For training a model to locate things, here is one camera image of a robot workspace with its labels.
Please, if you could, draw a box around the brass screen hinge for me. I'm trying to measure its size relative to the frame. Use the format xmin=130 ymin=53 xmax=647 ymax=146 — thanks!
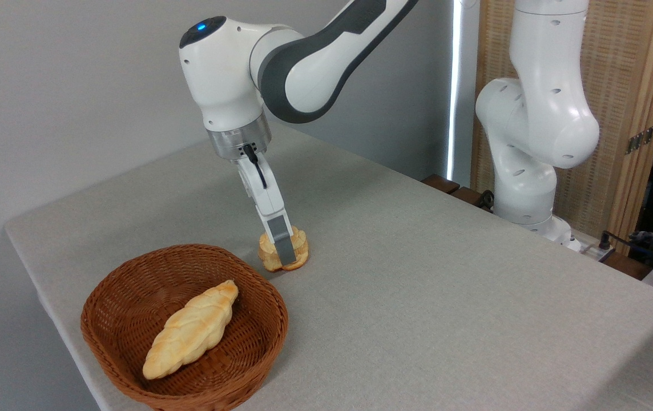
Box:
xmin=625 ymin=121 xmax=653 ymax=155

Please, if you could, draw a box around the brown wicker basket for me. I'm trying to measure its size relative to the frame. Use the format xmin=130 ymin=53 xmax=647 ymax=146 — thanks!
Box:
xmin=80 ymin=244 xmax=289 ymax=411

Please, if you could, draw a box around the wooden rattan folding screen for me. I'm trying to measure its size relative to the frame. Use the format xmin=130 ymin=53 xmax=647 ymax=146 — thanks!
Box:
xmin=471 ymin=0 xmax=653 ymax=255

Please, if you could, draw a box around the dark brown wooden slat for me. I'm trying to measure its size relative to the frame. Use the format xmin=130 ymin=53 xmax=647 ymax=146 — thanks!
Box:
xmin=421 ymin=174 xmax=461 ymax=195
xmin=451 ymin=186 xmax=494 ymax=213

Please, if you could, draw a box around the white power strip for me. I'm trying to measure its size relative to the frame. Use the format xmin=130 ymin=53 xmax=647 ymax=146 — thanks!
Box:
xmin=569 ymin=237 xmax=616 ymax=263

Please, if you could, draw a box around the round flower-shaped bread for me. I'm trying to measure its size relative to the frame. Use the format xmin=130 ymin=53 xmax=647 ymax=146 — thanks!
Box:
xmin=257 ymin=227 xmax=310 ymax=273

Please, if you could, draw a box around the grey linen tablecloth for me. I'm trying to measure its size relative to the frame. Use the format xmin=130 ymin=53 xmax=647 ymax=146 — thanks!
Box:
xmin=4 ymin=123 xmax=653 ymax=411

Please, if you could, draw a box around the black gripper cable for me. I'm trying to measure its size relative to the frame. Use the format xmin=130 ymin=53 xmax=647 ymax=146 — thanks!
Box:
xmin=242 ymin=143 xmax=268 ymax=190

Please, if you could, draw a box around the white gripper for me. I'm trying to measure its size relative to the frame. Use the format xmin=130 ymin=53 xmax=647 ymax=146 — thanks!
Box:
xmin=232 ymin=153 xmax=299 ymax=268

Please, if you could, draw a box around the long braided bread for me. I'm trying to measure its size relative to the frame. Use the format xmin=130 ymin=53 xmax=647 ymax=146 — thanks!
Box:
xmin=142 ymin=279 xmax=240 ymax=380

